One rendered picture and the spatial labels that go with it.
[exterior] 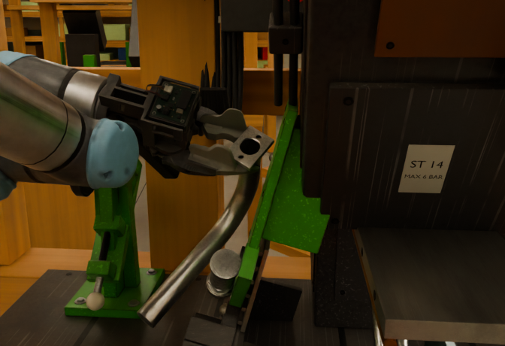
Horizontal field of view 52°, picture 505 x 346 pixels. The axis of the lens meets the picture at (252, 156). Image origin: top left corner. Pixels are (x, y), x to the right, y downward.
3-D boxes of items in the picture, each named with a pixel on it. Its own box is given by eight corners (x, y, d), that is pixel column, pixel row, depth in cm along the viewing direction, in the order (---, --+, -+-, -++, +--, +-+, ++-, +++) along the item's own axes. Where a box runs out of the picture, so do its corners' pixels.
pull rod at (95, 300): (101, 314, 79) (98, 280, 78) (83, 314, 80) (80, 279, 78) (113, 295, 85) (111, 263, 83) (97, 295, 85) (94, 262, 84)
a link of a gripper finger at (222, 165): (255, 169, 62) (185, 140, 63) (249, 190, 67) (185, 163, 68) (264, 149, 63) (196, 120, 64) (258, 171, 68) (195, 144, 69)
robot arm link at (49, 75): (-14, 119, 69) (17, 73, 73) (65, 142, 69) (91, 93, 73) (-35, 82, 62) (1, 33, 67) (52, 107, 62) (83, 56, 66)
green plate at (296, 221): (306, 296, 62) (360, 129, 56) (239, 277, 62) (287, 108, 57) (304, 254, 73) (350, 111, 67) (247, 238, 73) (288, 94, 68)
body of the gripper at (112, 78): (186, 135, 61) (89, 107, 61) (186, 169, 68) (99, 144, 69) (205, 86, 65) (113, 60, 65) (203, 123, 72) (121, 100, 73)
